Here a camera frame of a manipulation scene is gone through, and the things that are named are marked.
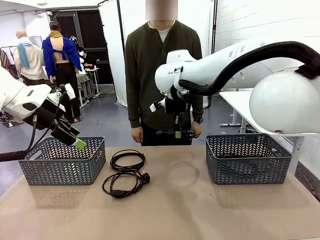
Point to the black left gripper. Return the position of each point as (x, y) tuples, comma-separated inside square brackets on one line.
[(45, 115)]

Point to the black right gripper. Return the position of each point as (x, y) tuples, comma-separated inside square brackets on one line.
[(178, 105)]

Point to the person's right forearm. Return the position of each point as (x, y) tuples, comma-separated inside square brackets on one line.
[(133, 112)]

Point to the person's left forearm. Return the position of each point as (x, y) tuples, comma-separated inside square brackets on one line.
[(197, 110)]

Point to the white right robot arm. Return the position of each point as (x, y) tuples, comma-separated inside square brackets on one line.
[(275, 100)]

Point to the person's left hand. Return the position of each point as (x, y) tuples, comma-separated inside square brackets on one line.
[(197, 129)]

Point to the person's right hand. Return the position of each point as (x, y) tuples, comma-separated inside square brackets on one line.
[(137, 134)]

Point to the black wristwatch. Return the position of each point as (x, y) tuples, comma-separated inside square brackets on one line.
[(198, 120)]

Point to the grey plastic lattice basket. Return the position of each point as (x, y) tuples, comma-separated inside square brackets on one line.
[(250, 172), (62, 172)]

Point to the mannequin in blue garment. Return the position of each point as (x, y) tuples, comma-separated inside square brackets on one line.
[(62, 75)]

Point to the white table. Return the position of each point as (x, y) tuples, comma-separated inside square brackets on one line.
[(237, 97)]

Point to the person in green sweater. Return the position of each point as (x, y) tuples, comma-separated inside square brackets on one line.
[(145, 75)]

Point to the small background desk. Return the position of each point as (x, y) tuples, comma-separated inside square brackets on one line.
[(91, 71)]

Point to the seated person white mask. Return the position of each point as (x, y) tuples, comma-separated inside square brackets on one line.
[(83, 56)]

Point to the bald mannequin beige sweater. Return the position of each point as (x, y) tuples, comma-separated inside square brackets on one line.
[(30, 62)]

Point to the white backdrop screen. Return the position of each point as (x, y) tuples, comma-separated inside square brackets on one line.
[(110, 50)]

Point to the black light stand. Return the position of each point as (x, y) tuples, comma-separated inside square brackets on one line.
[(121, 37), (214, 25)]

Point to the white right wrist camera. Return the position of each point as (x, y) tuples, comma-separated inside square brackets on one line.
[(153, 107)]

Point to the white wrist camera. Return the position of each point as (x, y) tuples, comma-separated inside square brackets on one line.
[(70, 91), (153, 107)]

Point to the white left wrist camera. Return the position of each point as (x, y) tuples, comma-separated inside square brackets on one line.
[(70, 91)]

